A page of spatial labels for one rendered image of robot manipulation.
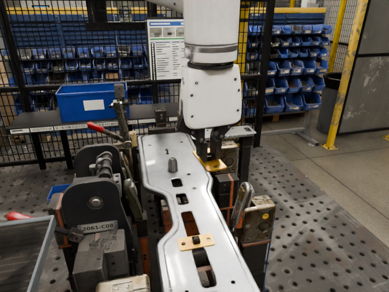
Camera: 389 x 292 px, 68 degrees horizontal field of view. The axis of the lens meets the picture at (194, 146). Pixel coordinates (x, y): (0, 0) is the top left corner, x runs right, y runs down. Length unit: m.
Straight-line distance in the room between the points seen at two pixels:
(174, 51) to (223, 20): 1.11
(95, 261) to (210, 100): 0.34
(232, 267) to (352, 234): 0.75
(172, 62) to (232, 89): 1.08
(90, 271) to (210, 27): 0.43
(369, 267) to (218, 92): 0.90
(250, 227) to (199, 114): 0.40
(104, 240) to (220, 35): 0.44
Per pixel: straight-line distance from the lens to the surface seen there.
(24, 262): 0.51
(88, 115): 1.40
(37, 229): 0.56
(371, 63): 3.71
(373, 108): 3.97
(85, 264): 0.56
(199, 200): 0.83
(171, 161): 0.94
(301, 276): 1.09
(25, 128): 1.44
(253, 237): 0.81
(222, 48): 0.44
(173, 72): 1.55
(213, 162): 0.53
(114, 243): 0.61
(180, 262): 0.67
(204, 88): 0.46
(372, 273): 1.20
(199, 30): 0.44
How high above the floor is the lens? 1.49
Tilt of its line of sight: 26 degrees down
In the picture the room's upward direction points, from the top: straight up
